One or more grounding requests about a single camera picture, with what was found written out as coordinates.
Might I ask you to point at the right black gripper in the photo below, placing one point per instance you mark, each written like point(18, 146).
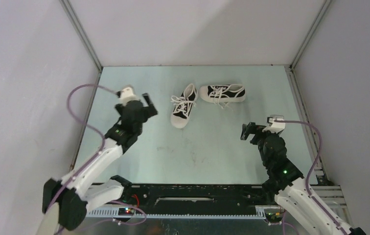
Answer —
point(251, 128)

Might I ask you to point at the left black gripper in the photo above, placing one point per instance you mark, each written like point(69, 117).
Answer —
point(150, 111)

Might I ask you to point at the black white sneaker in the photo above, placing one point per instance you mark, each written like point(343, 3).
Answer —
point(222, 95)
point(183, 105)

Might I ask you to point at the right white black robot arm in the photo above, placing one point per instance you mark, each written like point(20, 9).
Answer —
point(288, 187)

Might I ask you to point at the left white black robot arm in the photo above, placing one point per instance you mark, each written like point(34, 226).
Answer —
point(69, 199)

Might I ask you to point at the right controller board with LEDs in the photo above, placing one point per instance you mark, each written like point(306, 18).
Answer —
point(274, 217)

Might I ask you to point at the controller board with leds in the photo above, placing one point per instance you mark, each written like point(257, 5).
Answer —
point(274, 217)
point(126, 212)

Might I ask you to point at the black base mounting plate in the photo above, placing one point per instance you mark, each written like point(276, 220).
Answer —
point(197, 199)

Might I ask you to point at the left controller board with LEDs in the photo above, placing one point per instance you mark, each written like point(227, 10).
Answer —
point(126, 212)

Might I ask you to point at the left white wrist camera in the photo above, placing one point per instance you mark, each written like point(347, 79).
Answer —
point(126, 95)

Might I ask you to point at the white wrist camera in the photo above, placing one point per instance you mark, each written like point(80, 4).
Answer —
point(275, 124)
point(126, 95)

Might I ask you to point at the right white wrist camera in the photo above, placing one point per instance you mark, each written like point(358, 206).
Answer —
point(275, 124)

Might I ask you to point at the grey slotted cable duct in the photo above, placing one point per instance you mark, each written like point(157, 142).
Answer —
point(112, 212)

